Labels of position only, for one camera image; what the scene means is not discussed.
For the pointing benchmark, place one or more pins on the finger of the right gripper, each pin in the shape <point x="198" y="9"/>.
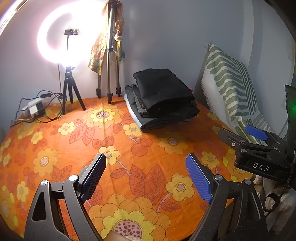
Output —
<point x="230" y="138"/>
<point x="257" y="133"/>

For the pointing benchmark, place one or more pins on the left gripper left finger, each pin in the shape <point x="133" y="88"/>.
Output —
<point x="89" y="177"/>

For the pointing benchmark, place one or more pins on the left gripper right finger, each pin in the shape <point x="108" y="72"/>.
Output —
<point x="201" y="176"/>

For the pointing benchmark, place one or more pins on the black pants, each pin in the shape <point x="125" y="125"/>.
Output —
<point x="160" y="91"/>

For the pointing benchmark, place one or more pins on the orange floral bedspread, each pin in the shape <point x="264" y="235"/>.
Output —
<point x="145" y="180"/>

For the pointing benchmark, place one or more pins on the green striped white pillow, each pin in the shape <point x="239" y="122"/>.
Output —
<point x="230" y="94"/>

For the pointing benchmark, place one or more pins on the stack of folded dark clothes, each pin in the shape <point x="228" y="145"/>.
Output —
<point x="160" y="121"/>

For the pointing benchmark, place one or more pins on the white power adapter box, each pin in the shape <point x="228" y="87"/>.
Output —
<point x="34" y="109"/>

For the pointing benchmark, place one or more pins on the small black tripod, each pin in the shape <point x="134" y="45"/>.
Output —
<point x="70" y="86"/>

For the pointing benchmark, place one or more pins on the floral cloth on tripod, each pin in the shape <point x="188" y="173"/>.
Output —
<point x="99" y="48"/>

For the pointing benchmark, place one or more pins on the ring light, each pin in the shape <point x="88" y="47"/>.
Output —
<point x="72" y="50"/>

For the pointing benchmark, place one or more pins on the webcam on ring light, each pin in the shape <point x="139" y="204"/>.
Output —
<point x="71" y="32"/>

